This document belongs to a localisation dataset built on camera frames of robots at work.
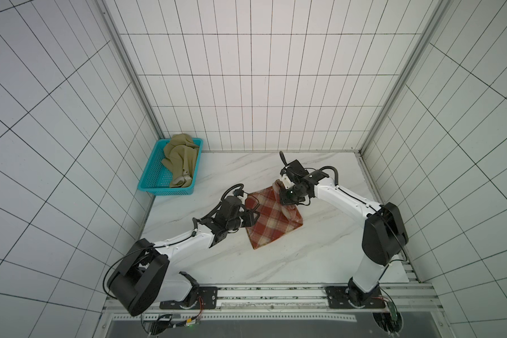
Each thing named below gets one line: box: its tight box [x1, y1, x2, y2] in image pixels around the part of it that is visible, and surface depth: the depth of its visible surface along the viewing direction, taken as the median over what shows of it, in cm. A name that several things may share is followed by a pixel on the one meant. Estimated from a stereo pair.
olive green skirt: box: [161, 133, 200, 189], surface depth 109 cm
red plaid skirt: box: [245, 179, 303, 250], surface depth 90 cm
